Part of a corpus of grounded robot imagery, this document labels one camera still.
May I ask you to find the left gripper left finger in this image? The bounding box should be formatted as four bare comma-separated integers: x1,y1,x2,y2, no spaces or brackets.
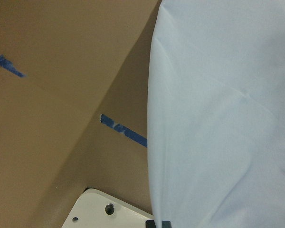
145,220,155,228

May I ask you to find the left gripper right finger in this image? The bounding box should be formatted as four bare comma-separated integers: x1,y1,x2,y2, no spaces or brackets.
161,221,171,228

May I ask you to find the light blue t-shirt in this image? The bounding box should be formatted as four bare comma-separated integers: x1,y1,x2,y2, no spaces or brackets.
147,0,285,228

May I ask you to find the white camera pillar base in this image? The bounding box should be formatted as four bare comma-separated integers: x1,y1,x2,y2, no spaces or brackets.
62,188,153,228

